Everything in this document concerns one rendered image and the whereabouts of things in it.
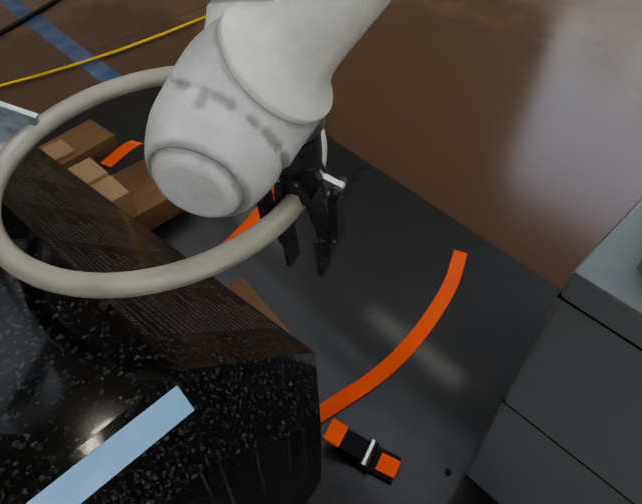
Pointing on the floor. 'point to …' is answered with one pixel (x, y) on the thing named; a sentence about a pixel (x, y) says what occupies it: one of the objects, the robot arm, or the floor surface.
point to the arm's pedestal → (585, 387)
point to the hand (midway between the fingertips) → (306, 249)
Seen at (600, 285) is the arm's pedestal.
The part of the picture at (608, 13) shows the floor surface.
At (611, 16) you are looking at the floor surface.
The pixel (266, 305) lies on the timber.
